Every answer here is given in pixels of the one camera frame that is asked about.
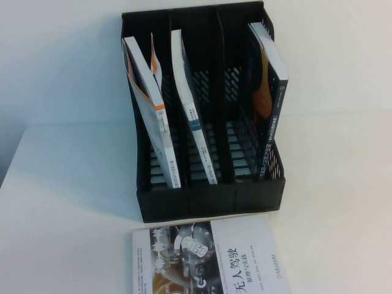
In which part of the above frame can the white orange ROS2 book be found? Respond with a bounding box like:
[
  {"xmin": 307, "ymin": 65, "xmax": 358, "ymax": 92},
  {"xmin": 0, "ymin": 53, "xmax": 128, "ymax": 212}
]
[{"xmin": 121, "ymin": 32, "xmax": 182, "ymax": 188}]

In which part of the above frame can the dark blue book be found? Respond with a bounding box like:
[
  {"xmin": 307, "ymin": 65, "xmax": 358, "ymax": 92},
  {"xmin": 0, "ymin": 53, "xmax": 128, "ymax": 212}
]
[{"xmin": 170, "ymin": 29, "xmax": 219, "ymax": 185}]

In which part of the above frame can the black plastic book stand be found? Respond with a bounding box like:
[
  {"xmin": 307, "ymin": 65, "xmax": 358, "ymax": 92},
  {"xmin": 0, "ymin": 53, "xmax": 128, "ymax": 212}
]
[{"xmin": 121, "ymin": 1, "xmax": 287, "ymax": 222}]

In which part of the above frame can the black book with orange picture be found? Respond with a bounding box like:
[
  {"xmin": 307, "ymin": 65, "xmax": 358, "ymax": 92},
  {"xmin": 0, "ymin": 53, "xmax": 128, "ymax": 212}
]
[{"xmin": 247, "ymin": 21, "xmax": 290, "ymax": 182}]

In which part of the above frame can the white book with black photo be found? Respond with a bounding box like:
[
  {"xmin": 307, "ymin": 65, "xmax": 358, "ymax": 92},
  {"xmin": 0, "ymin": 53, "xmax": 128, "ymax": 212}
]
[{"xmin": 130, "ymin": 213, "xmax": 293, "ymax": 294}]

